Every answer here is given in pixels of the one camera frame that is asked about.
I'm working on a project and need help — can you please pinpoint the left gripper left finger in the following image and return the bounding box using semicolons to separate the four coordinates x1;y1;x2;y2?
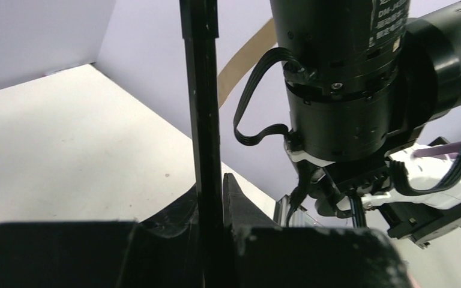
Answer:
0;188;200;287

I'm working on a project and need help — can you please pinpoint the aluminium rail frame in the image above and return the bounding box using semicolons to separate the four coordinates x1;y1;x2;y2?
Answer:
273;195;320;227

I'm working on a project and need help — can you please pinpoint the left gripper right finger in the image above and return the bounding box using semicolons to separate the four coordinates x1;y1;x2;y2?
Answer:
222;173;412;287

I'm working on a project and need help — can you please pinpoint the beige patterned umbrella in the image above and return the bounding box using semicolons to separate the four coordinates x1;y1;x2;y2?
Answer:
179;1;275;287

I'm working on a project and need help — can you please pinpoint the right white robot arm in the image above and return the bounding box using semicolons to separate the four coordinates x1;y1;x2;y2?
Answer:
233;1;461;248

